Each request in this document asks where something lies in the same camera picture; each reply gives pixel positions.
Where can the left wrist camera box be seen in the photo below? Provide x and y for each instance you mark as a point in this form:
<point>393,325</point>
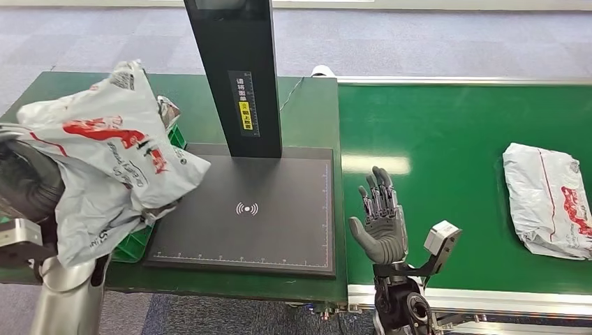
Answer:
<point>18,240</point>

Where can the dark green table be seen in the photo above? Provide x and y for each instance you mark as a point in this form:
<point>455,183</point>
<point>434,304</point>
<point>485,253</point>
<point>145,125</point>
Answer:
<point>185,88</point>

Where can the large crumpled white mailer package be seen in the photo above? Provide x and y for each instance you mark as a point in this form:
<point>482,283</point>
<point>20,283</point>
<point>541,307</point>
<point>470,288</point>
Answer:
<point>167,111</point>

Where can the small white object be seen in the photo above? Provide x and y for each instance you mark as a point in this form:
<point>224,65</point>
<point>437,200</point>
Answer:
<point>322,71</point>

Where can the green plastic basket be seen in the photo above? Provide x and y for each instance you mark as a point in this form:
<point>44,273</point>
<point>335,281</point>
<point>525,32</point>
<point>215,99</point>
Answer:
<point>132,245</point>

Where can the black yellow ruler label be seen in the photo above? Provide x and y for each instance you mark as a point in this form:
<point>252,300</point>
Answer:
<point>245,104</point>

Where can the black weighing platform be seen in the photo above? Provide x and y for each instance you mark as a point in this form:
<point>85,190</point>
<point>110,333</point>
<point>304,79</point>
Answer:
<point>259,222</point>

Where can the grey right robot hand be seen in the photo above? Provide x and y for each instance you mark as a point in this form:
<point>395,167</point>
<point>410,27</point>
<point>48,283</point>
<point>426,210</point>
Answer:
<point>386,236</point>

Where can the white mailer package red stripe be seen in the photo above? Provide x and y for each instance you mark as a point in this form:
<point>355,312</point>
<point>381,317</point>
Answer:
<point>541,199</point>

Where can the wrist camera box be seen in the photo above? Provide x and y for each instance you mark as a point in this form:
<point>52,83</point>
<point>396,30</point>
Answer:
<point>441,240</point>
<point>18,240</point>

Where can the green conveyor belt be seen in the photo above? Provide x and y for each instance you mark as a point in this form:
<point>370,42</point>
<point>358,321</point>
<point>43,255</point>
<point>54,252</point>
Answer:
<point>453,138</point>

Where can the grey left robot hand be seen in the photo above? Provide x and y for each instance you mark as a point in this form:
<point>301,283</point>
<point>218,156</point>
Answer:
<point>27,180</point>

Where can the black scanner column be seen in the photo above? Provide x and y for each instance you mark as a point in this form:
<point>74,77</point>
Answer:
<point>240,55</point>

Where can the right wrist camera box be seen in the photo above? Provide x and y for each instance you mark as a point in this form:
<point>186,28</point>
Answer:
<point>441,240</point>

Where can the white red-print mailer package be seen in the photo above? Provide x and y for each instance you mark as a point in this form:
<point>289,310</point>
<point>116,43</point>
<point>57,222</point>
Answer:
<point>106,152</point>

